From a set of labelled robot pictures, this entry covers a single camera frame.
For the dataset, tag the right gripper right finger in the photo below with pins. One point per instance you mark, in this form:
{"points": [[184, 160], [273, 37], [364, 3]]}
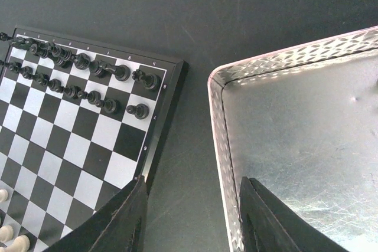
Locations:
{"points": [[270, 225]]}

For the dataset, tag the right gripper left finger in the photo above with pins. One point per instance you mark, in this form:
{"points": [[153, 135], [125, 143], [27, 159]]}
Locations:
{"points": [[118, 226]]}

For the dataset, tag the pink tray with pieces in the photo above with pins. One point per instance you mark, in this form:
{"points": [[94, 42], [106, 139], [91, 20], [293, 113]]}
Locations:
{"points": [[303, 122]]}

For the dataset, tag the white king piece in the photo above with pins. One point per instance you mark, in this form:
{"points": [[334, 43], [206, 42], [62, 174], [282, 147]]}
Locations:
{"points": [[20, 244]]}

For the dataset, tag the black and white chessboard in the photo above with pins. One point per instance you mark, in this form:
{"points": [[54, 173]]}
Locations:
{"points": [[68, 146]]}

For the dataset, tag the white pawn second row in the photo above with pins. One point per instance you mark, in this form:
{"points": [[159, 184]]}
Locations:
{"points": [[6, 233]]}

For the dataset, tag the black pawn piece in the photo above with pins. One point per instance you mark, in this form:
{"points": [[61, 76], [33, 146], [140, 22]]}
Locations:
{"points": [[140, 111]]}

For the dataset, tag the white pawn far file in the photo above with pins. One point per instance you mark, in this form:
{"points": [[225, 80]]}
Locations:
{"points": [[3, 195]]}

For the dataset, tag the black rook near corner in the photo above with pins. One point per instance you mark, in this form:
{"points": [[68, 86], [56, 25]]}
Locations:
{"points": [[149, 81]]}

